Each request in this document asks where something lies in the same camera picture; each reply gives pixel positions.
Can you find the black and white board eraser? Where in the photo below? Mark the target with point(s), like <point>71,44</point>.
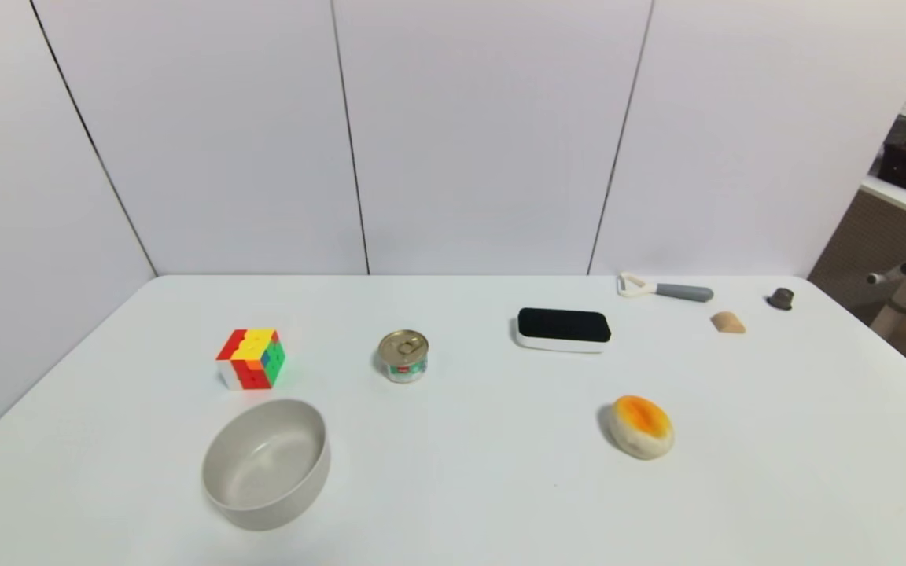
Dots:
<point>563,325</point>

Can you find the beige round bowl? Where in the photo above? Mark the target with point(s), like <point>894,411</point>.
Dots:
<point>264,468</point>

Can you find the small tin can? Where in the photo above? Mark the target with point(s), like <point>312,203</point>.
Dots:
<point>403,358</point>

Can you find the multicolour puzzle cube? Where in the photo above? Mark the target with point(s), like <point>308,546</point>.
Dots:
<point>251,358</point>

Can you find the white grey bottle opener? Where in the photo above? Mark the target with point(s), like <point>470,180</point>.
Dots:
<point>685,292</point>

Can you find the orange and white bun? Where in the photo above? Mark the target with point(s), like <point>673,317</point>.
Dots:
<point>642,428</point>

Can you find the tan wooden block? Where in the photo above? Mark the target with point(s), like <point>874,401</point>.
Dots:
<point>728,323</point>

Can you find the brown coffee capsule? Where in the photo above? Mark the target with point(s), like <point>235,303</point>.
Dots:
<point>781,299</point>

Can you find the brown perforated panel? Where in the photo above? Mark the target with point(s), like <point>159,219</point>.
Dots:
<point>854,244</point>

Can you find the dark box behind basket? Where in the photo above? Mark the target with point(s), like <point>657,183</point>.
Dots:
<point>900,130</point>

